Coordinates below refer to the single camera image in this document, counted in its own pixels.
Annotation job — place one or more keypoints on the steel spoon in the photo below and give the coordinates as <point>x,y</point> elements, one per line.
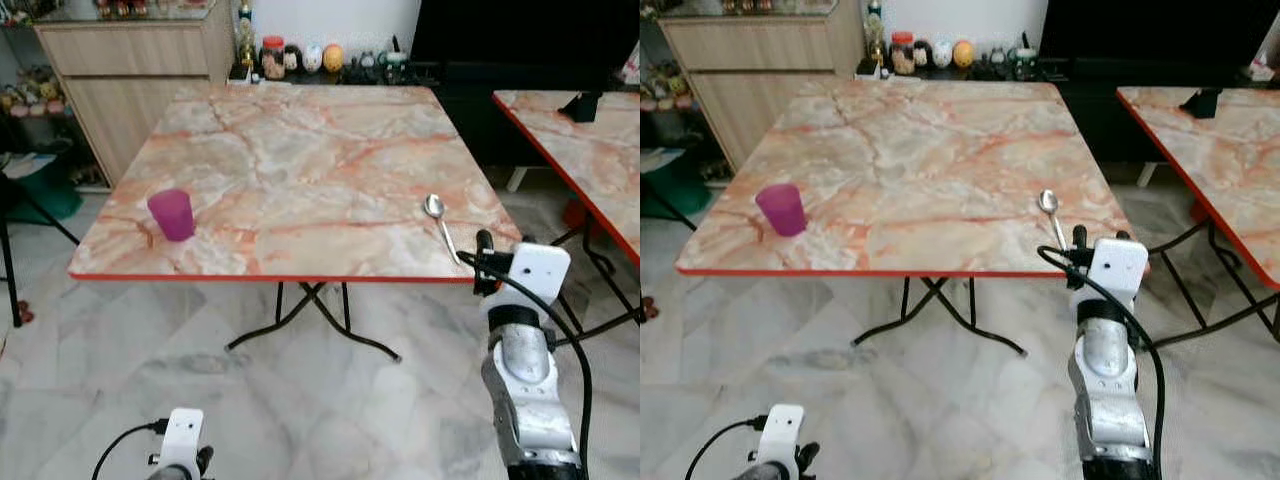
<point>1047,201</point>
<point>434,206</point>

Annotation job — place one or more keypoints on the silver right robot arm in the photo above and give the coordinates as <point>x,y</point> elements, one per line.
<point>525,385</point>
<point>1108,380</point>

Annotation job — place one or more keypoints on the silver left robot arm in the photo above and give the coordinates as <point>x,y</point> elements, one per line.
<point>768,473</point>
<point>172,474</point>

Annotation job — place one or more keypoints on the marble folding table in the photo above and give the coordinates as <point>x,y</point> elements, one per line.
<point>300,170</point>
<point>930,160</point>
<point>1215,160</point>
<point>600,150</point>

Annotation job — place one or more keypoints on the black tripod stand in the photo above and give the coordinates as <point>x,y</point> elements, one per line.
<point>8,250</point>
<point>668,206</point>

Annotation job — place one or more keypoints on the black phone stand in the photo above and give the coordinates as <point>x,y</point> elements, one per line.
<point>1203,102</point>
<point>582,106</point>

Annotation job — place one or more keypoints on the green bin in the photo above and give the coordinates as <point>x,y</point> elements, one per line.
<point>42,195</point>
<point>672,190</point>

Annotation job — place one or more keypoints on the black television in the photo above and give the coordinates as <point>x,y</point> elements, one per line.
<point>1150,28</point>
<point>520,30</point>

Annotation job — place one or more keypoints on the orange egg figure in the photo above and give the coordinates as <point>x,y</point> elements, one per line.
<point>963,54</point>
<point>333,58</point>

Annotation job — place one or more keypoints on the white egg figure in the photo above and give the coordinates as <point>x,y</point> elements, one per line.
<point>313,59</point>
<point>942,55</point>

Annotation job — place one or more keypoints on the black egg figure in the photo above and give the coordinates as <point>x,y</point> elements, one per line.
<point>923,55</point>
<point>293,59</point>

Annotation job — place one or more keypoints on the purple plastic cup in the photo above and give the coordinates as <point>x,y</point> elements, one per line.
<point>172,216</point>
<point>781,211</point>

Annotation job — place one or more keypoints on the glass jar with red lid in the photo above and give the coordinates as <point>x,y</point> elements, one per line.
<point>272,60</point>
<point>903,56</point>

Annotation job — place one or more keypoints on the gold trophy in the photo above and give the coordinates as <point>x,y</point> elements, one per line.
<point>875,38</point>
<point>245,42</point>

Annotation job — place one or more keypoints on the light wooden cabinet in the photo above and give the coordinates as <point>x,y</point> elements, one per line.
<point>760,60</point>
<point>130,60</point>

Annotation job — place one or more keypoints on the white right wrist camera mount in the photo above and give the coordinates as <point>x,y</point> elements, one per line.
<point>541,270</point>
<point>1120,268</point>

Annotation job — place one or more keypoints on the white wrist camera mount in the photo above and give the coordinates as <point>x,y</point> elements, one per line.
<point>1120,268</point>
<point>183,435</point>
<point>541,270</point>
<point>782,432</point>

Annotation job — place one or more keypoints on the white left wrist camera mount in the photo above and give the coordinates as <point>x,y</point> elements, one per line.
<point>782,432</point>
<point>183,435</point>

